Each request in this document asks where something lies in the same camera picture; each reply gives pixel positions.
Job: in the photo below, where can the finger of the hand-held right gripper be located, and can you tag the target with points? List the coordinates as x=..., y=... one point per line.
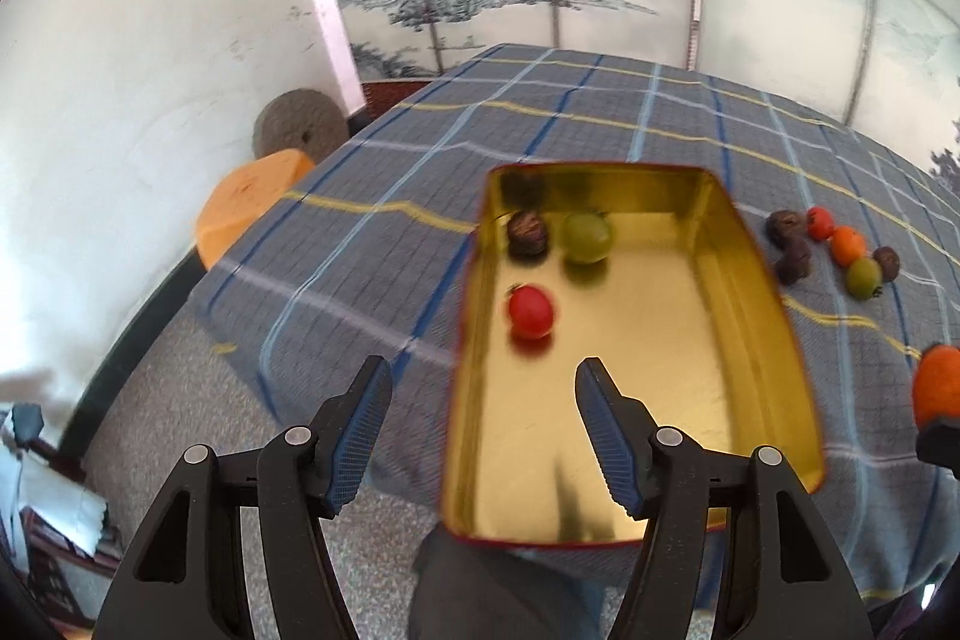
x=941, y=452

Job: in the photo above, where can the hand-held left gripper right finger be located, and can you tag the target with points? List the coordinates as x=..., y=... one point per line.
x=607, y=445

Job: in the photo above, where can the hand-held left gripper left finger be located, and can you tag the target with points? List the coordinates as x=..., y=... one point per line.
x=360, y=445

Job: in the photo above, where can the small orange mandarin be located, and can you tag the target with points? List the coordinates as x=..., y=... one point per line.
x=849, y=244
x=937, y=385

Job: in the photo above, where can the gold metal tin tray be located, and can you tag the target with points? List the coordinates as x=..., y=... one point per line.
x=660, y=347

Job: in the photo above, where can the red cherry tomato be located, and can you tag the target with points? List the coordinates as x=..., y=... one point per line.
x=532, y=311
x=820, y=222

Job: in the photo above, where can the green tomato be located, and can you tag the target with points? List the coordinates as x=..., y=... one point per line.
x=864, y=277
x=587, y=236

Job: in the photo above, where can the dark brown water chestnut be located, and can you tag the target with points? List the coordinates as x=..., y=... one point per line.
x=786, y=226
x=886, y=263
x=529, y=233
x=793, y=265

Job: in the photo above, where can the blue grey plaid tablecloth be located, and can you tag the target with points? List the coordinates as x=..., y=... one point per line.
x=375, y=280

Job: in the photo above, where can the orange round stool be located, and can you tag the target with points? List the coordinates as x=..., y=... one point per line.
x=247, y=197

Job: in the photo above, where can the white scalloped cloth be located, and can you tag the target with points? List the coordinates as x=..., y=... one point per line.
x=52, y=505

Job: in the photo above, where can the grey round millstone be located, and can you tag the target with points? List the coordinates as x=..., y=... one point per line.
x=300, y=119

